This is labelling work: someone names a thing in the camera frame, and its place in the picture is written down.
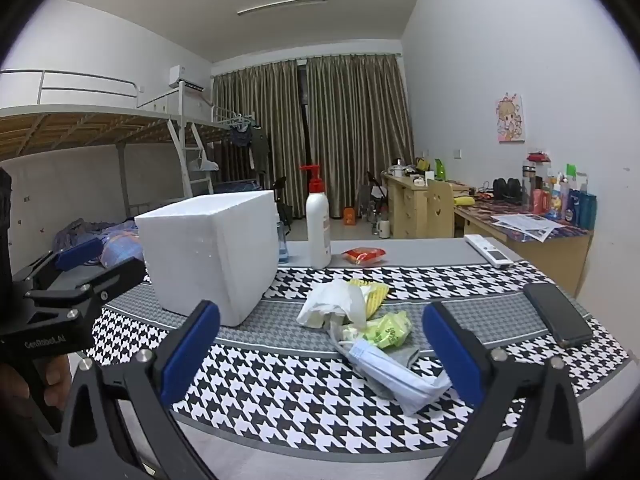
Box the long wooden desk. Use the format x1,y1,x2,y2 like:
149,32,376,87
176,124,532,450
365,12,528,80
452,195,594,297

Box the red snack packet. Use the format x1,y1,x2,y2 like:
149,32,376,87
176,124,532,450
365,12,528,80
341,247,388,266

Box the brown curtains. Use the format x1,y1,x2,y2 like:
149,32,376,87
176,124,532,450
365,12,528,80
212,52,416,221

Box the white remote control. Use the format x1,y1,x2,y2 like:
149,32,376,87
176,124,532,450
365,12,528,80
464,234,513,268

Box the black phone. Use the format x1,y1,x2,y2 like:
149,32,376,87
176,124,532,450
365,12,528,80
522,282,595,348

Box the pink wall poster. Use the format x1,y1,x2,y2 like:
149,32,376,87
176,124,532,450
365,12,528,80
495,92,527,144

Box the black folding chair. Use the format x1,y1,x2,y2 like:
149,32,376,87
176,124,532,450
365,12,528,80
272,176,294,226

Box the white metal bunk bed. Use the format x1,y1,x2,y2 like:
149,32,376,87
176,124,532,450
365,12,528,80
0,69,206,261
170,105,273,198

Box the wooden desk with drawers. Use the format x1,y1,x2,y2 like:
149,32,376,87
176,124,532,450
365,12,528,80
381,170,473,239

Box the blue checked mattress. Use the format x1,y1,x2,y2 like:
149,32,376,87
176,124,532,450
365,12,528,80
215,176,261,192

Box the white pump lotion bottle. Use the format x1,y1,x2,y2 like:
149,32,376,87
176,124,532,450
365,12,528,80
300,164,332,270

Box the dark hanging clothes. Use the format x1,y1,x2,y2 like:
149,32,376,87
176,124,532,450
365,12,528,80
227,125,271,172

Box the white tissue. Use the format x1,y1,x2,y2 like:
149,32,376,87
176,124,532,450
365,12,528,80
297,278,368,330

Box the yellow foam net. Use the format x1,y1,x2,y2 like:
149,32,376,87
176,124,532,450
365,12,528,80
350,279,391,319

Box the blue mouthwash bottle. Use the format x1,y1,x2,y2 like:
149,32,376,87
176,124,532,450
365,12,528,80
272,212,291,265

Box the white air conditioner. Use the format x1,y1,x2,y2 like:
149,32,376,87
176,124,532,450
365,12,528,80
167,65,206,94

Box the row of toiletry bottles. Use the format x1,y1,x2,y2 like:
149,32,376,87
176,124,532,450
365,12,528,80
520,150,598,229

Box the black headphones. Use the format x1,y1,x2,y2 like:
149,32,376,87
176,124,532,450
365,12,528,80
492,177,523,202

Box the person's left hand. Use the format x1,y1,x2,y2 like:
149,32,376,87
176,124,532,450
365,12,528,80
0,357,75,413

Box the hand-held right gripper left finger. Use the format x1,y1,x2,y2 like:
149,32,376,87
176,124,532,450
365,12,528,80
52,300,266,480

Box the blue face mask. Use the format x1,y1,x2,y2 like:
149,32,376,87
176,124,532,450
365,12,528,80
340,337,453,416

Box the printed papers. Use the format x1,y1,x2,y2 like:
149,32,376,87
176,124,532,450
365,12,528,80
491,213,563,242

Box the ceiling tube light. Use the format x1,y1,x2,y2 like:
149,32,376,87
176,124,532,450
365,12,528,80
236,0,328,16

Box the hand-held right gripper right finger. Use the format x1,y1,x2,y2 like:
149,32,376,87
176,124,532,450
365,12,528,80
421,301,588,480

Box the green plastic bag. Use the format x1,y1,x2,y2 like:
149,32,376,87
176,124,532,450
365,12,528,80
360,311,413,351

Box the wooden chair with smiley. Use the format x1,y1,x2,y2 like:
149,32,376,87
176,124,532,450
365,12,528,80
425,180,456,239

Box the houndstooth patterned cloth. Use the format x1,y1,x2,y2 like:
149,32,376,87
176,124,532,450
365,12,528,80
75,237,633,480

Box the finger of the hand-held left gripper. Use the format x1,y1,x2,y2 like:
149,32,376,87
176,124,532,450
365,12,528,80
25,257,147,342
12,236,106,295

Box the blue checked quilt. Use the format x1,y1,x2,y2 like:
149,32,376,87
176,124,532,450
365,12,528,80
52,217,146,268

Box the white hanging garment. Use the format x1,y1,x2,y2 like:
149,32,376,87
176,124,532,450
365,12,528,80
187,152,220,174

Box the white foam box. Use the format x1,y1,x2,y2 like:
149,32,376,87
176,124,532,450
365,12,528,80
135,190,281,328

